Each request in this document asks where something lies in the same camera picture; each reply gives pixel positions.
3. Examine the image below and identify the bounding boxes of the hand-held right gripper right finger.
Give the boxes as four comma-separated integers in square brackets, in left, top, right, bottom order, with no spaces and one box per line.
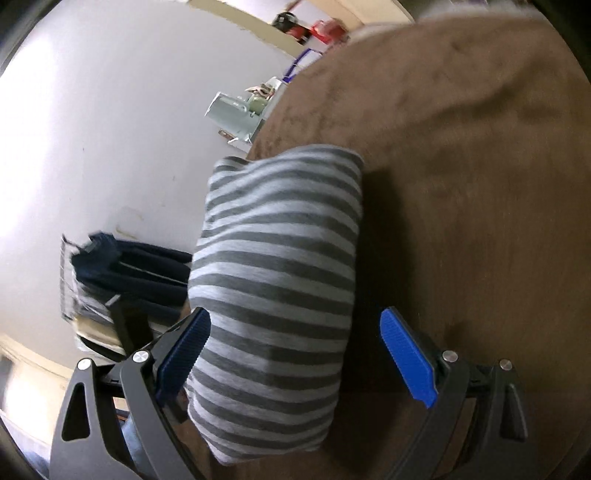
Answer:
[379,307,529,480]

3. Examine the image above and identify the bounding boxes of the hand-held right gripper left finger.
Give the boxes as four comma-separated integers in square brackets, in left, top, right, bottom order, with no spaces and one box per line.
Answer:
[48,307,212,480]

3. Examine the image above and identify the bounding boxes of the grey striped hoodie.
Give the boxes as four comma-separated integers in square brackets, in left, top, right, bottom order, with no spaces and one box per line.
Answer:
[185,144,365,466]

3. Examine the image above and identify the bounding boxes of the navy hanging sweaters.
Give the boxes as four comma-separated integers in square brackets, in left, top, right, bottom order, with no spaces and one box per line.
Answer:
[69,232,195,321]

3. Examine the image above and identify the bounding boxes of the pale green kettle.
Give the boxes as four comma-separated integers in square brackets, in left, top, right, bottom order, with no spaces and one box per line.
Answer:
[205,91,259,141]

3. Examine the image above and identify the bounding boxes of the red bag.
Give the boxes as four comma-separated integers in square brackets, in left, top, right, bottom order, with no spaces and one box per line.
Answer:
[310,18,347,44]

